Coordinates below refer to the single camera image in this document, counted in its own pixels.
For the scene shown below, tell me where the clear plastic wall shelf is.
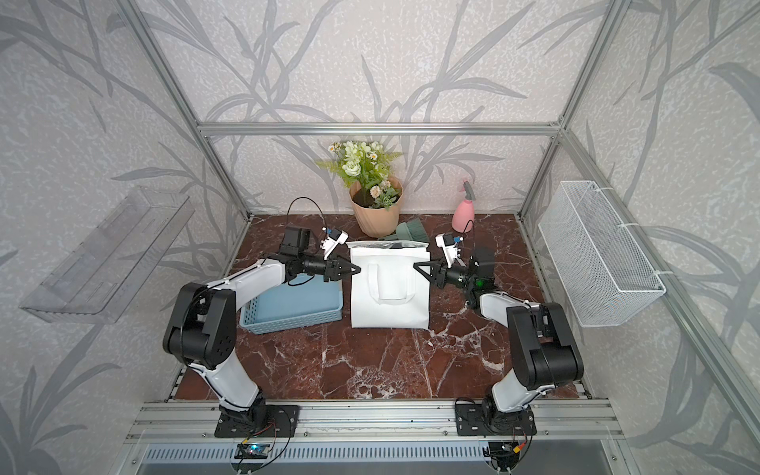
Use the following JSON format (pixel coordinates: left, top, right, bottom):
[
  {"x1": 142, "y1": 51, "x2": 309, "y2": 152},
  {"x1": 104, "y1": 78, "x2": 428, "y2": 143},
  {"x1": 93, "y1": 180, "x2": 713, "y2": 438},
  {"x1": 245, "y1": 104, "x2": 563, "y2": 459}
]
[{"x1": 20, "y1": 186, "x2": 195, "y2": 325}]

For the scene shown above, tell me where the white wire mesh basket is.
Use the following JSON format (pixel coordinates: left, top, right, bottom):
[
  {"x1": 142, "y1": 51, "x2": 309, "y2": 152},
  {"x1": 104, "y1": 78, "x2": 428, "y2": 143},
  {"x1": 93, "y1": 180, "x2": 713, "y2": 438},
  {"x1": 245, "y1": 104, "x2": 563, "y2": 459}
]
[{"x1": 538, "y1": 180, "x2": 666, "y2": 328}]

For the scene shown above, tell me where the potted white flower plant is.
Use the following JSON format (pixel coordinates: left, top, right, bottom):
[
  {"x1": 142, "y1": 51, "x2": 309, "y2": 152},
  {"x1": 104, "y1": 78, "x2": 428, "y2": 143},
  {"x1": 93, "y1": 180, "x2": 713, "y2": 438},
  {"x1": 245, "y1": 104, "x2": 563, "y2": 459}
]
[{"x1": 317, "y1": 141, "x2": 403, "y2": 238}]

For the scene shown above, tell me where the pink spray bottle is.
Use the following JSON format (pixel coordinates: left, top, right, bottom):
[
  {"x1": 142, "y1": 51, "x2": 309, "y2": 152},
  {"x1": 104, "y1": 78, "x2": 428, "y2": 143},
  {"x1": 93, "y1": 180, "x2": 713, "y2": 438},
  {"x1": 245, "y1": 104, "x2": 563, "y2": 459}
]
[{"x1": 451, "y1": 180, "x2": 476, "y2": 234}]

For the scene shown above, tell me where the aluminium front rail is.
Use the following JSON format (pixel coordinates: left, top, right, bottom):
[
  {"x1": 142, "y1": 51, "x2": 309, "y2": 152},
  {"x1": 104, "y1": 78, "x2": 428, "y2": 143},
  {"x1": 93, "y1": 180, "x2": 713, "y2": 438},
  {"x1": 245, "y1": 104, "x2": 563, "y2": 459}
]
[{"x1": 126, "y1": 399, "x2": 625, "y2": 445}]

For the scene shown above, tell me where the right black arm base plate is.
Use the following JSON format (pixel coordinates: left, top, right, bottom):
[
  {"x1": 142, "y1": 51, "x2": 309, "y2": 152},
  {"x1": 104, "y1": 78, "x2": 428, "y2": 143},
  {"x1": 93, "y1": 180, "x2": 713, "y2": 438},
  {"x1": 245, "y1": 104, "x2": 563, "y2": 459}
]
[{"x1": 453, "y1": 397, "x2": 538, "y2": 437}]

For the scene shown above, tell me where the right controller circuit board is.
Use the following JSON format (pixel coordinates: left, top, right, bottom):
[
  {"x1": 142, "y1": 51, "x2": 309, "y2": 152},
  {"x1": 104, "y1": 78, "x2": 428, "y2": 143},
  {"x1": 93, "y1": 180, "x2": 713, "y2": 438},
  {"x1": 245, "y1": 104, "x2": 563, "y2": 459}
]
[{"x1": 484, "y1": 441, "x2": 524, "y2": 459}]

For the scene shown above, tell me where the left controller circuit board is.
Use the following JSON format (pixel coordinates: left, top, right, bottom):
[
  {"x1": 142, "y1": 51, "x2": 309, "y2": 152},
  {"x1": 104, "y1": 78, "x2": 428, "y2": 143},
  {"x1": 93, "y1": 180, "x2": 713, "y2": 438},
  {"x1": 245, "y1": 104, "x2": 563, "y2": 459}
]
[{"x1": 234, "y1": 441, "x2": 271, "y2": 460}]

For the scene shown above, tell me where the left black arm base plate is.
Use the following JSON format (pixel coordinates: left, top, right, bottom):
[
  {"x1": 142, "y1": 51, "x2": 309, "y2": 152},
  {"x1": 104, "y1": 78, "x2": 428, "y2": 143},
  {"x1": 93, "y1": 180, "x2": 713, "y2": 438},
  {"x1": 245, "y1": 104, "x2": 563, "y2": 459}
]
[{"x1": 214, "y1": 405, "x2": 301, "y2": 439}]

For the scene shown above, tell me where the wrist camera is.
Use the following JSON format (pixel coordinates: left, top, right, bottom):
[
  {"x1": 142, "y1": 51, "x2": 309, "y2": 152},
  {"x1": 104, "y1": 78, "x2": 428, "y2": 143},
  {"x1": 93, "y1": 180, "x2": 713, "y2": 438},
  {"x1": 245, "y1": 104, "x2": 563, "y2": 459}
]
[
  {"x1": 320, "y1": 227, "x2": 348, "y2": 260},
  {"x1": 435, "y1": 234, "x2": 463, "y2": 268}
]

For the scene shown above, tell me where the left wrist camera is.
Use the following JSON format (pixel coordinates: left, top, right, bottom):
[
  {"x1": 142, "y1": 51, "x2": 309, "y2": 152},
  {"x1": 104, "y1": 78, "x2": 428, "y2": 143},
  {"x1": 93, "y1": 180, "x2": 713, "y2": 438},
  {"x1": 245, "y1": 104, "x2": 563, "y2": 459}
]
[{"x1": 320, "y1": 227, "x2": 348, "y2": 260}]

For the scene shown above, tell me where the white insulated delivery bag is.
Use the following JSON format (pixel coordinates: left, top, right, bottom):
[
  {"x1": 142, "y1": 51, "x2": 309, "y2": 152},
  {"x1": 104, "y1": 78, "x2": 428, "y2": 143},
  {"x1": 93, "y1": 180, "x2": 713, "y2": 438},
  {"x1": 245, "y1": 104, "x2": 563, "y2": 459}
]
[{"x1": 348, "y1": 241, "x2": 431, "y2": 330}]

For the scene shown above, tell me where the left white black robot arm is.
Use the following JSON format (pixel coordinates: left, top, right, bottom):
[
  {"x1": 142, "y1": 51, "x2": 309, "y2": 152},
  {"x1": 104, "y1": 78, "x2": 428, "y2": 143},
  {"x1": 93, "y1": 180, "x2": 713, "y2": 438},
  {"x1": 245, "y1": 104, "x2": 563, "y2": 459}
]
[{"x1": 162, "y1": 227, "x2": 360, "y2": 423}]

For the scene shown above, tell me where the green garden trowel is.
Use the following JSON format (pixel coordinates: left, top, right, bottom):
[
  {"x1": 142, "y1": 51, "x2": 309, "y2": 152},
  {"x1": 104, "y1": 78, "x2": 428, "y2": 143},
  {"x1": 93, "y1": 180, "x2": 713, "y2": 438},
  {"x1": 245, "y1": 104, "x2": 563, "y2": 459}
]
[{"x1": 383, "y1": 218, "x2": 429, "y2": 243}]

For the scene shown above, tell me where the light blue plastic basket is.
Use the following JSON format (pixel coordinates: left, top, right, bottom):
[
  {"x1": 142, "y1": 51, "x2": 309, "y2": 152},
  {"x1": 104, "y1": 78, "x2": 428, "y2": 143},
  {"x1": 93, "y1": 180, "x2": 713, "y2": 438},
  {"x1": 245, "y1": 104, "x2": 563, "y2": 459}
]
[{"x1": 239, "y1": 274, "x2": 344, "y2": 334}]

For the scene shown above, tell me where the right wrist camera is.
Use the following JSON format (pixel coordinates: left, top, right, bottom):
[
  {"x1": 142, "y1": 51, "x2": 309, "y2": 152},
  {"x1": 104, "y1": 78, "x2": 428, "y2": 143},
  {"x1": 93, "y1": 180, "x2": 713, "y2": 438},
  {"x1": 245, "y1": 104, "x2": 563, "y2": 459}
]
[{"x1": 435, "y1": 234, "x2": 463, "y2": 268}]

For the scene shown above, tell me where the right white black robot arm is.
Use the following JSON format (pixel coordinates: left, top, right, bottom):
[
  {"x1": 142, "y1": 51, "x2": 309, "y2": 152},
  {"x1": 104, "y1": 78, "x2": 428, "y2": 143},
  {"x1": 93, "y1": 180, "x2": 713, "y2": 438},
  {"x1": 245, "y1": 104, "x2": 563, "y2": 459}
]
[{"x1": 413, "y1": 247, "x2": 585, "y2": 416}]

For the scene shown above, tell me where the controller circuit board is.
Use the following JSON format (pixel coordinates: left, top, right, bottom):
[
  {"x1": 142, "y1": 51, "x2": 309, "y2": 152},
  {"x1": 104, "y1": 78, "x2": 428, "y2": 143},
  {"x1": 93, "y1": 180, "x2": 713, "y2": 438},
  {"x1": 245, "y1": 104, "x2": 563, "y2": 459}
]
[
  {"x1": 484, "y1": 441, "x2": 524, "y2": 459},
  {"x1": 234, "y1": 441, "x2": 271, "y2": 460}
]

